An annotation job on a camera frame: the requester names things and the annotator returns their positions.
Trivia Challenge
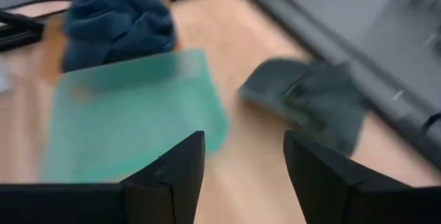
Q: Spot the blue denim cap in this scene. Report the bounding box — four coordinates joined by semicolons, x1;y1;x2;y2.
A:
61;0;177;74

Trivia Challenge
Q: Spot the grey-green cap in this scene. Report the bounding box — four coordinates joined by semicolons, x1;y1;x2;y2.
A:
237;57;368;158

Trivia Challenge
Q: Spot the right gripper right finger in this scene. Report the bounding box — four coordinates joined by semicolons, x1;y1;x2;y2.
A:
283;130;411;224

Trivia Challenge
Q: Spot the green mat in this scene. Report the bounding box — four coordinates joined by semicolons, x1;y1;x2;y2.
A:
41;48;230;185

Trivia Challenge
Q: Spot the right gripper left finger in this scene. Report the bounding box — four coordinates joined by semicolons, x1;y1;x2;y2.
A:
120;130;207;224

